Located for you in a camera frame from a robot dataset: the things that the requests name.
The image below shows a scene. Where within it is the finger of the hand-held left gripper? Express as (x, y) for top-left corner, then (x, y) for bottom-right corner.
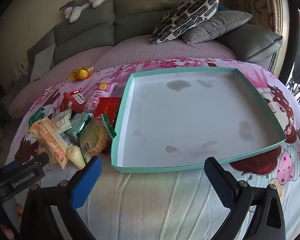
(4, 160), (27, 172)

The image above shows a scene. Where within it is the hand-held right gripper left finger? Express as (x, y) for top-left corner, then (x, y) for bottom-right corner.
(19, 156), (103, 240)

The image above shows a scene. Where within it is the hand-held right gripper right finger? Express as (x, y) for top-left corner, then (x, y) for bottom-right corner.
(204, 157), (287, 240)

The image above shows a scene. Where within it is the cream pudding cup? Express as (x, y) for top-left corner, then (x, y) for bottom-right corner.
(66, 146), (88, 169)

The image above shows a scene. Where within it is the clear bread packet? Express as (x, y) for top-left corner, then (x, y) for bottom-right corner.
(29, 117), (74, 172)

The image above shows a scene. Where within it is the round cracker packet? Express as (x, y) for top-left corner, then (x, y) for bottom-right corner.
(79, 113), (117, 165)

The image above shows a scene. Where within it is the green silver snack packet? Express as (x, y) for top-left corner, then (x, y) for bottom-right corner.
(69, 112), (93, 143)

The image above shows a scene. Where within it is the white green-print snack packet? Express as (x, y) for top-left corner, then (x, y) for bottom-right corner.
(51, 109), (73, 132)

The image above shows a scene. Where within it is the teal cardboard box lid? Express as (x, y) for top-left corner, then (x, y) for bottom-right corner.
(111, 67), (287, 174)

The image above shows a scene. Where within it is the red patterned snack packet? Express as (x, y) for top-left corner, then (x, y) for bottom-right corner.
(94, 97), (122, 128)

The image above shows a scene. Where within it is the red white-label snack packet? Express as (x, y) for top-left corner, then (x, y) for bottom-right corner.
(62, 89), (87, 113)

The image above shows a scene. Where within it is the person's left hand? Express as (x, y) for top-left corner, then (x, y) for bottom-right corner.
(0, 204), (24, 239)

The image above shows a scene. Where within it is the pink printed blanket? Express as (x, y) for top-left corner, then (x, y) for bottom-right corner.
(5, 57), (300, 240)

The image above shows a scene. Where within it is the pink swiss roll packet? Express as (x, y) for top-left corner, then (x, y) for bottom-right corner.
(86, 81), (119, 114)

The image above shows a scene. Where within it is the gold wrapped snack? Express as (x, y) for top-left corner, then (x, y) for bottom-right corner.
(70, 66), (94, 81)

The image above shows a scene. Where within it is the black folding rack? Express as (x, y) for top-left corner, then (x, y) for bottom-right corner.
(287, 75), (300, 110)

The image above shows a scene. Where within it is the pink knit sofa cover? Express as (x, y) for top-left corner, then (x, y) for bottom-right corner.
(9, 39), (240, 119)

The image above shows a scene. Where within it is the grey pillow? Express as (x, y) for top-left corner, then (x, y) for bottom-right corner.
(181, 10), (253, 44)

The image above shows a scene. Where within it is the grey white plush dog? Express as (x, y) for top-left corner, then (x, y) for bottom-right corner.
(59, 0), (108, 23)

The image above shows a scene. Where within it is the black white patterned pillow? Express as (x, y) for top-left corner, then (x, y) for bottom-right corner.
(150, 0), (219, 45)

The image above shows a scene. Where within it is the grey sofa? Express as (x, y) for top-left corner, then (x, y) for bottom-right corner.
(27, 0), (283, 72)

